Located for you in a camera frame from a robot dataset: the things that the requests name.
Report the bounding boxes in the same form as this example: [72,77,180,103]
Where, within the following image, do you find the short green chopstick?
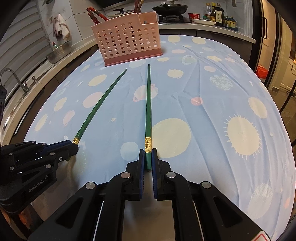
[72,68,128,145]

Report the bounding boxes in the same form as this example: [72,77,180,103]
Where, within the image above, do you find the long green chopstick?
[145,65,152,170]

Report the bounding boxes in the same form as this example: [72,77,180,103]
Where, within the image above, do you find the blue patterned tablecloth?
[26,35,295,240]

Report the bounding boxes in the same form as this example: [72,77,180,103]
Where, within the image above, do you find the chrome faucet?
[0,68,30,94]

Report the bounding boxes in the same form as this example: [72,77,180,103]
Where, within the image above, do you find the hanging white pink towels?
[53,14,71,41]

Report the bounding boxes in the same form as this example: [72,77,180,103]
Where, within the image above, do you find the pink perforated utensil holder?
[91,11,163,67]

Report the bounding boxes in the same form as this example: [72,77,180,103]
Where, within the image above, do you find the red chopstick in holder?
[89,6,108,21]
[86,8,99,25]

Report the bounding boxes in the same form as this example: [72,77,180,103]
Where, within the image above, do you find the black gas stove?
[158,15,185,24]

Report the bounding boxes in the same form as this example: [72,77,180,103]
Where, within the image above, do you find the white plate on counter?
[191,19,216,26]

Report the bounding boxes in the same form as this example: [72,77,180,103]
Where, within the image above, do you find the red instant noodle cup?
[188,13,200,22]

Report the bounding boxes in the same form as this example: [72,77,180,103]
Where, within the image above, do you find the beige wok with lid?
[115,8,134,16]

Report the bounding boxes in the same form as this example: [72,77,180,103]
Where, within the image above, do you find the black wok with lid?
[152,2,188,16]

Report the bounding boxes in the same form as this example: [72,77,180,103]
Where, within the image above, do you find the yellow cap sauce bottle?
[210,2,216,22]

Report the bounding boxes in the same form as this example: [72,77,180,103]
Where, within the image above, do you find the small condiment jars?
[223,16,238,31]

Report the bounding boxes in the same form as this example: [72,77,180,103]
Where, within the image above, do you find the brown chopstick in holder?
[137,0,144,13]
[134,0,140,13]

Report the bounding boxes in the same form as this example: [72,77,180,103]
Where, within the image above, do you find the clear oil bottle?
[203,3,212,21]

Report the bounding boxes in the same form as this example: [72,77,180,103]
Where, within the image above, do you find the dark soy sauce bottle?
[215,3,224,27]

